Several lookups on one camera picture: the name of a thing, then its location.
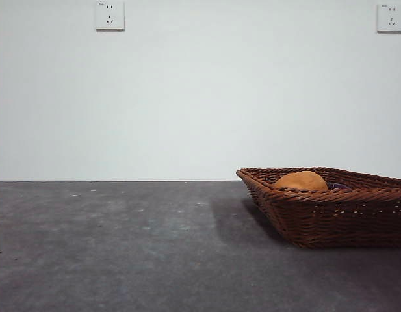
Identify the purple eggplant with green stem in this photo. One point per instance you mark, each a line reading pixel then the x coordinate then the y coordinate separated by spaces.
pixel 338 186

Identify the brown potato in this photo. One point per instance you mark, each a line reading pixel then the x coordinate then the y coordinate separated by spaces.
pixel 301 181

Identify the brown woven wicker basket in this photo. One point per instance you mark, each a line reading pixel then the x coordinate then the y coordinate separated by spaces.
pixel 343 221

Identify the white wall socket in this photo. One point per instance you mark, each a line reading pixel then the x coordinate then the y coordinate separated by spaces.
pixel 390 18
pixel 110 14

